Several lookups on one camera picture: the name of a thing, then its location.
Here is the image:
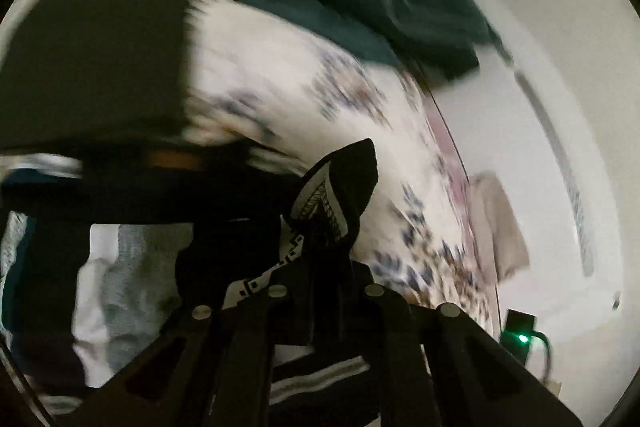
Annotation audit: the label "black device with green light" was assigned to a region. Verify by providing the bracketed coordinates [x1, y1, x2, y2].
[502, 308, 538, 365]

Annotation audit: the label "white garment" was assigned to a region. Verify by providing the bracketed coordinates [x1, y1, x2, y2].
[72, 223, 123, 388]

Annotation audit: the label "grey garment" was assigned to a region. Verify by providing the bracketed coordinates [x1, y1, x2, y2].
[102, 224, 195, 373]

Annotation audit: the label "black cloth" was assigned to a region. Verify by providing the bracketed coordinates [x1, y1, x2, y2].
[0, 0, 201, 152]

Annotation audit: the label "floral blanket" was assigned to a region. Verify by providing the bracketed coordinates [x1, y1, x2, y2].
[22, 0, 501, 333]

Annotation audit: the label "black shorts with patterned trim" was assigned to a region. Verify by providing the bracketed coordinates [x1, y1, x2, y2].
[175, 138, 379, 348]

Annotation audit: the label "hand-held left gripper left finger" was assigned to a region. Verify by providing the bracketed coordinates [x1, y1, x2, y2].
[65, 284, 292, 427]

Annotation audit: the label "black white-striped garment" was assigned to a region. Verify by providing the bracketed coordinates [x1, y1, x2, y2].
[270, 354, 373, 427]

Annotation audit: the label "white wall trim strip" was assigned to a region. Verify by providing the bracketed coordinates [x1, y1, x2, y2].
[512, 69, 596, 279]

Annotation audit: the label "black cable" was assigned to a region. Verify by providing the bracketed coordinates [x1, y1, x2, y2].
[532, 331, 553, 383]

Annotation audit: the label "beige cloth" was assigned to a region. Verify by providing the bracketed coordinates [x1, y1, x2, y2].
[467, 172, 531, 282]

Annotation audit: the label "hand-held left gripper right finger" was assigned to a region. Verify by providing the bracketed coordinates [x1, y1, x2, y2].
[356, 283, 585, 427]

